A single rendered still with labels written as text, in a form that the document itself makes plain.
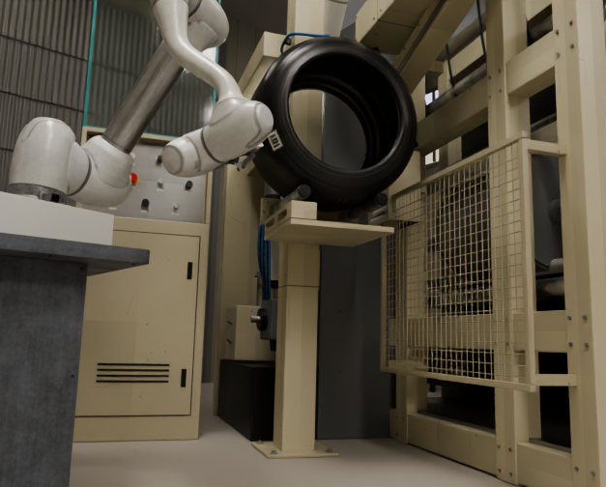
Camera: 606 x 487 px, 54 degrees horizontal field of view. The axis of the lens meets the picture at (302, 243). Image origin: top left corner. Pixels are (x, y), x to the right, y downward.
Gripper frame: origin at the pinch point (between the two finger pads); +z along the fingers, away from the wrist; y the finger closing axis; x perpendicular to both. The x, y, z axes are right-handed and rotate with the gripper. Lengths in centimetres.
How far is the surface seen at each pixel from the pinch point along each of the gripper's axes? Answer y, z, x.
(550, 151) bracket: 41, 21, 72
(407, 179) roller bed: 30, 76, 16
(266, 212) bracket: 16.7, 35.6, -26.8
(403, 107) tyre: 7, 50, 34
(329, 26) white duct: -58, 135, -2
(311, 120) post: -9, 64, -5
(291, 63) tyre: -22.4, 27.1, 12.7
